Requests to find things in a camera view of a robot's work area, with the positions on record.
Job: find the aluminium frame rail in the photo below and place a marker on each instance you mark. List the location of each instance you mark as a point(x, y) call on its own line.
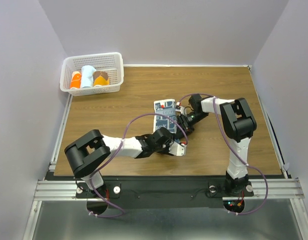
point(275, 189)

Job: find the yellow brown rolled towel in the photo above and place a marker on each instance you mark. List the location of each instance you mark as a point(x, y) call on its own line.
point(100, 78)

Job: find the white plastic basket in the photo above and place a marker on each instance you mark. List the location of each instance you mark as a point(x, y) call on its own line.
point(110, 63)

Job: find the orange rolled towel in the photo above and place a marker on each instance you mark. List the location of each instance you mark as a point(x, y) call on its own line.
point(75, 80)

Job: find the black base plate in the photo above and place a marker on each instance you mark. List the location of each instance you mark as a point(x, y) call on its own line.
point(162, 192)

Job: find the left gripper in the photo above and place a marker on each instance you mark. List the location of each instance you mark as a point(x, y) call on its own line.
point(166, 150)

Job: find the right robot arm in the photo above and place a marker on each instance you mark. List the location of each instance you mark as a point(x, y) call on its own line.
point(237, 125)

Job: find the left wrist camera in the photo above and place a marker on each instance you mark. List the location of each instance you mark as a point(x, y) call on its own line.
point(177, 149)

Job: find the blue white patterned towel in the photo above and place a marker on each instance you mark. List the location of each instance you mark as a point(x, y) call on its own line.
point(166, 107)

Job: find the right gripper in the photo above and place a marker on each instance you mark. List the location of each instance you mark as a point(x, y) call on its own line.
point(187, 127)

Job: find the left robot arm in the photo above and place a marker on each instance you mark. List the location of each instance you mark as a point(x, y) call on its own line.
point(89, 151)

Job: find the light blue rolled towel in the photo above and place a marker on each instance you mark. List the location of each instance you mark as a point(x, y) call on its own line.
point(87, 79)

